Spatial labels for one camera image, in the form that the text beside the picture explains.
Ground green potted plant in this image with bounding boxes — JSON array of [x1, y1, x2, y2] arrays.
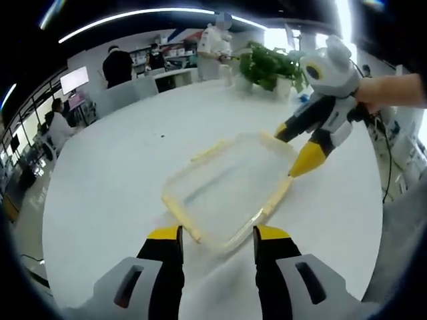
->
[[238, 40, 310, 93]]

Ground white paper cup pot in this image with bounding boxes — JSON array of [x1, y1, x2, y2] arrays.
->
[[272, 78, 295, 98]]

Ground long curved ceiling light strip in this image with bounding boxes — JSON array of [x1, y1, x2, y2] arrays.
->
[[58, 8, 215, 45]]

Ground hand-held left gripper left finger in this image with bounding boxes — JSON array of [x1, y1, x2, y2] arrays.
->
[[93, 225, 186, 311]]

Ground person's grey clothing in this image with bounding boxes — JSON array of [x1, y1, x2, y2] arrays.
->
[[362, 188, 427, 311]]

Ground clear plastic buckle container lid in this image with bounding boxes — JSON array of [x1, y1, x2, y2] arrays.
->
[[161, 130, 298, 255]]

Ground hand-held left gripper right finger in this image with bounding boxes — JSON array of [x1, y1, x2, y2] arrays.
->
[[253, 225, 344, 309]]

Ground black cable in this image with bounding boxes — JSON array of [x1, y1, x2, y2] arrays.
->
[[365, 109, 402, 205]]

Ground person's right hand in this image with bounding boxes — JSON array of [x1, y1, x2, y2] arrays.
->
[[354, 77, 388, 115]]

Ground wall display screen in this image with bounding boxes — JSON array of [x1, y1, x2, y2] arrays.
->
[[59, 66, 91, 95]]

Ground grey chair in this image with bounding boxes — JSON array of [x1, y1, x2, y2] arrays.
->
[[99, 78, 159, 117]]

